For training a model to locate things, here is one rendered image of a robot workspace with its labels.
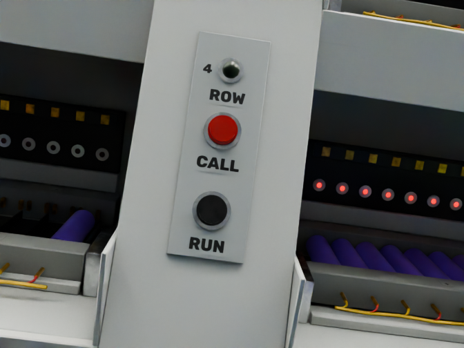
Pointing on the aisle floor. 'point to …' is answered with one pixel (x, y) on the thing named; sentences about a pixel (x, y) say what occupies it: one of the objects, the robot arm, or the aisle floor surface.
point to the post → (271, 91)
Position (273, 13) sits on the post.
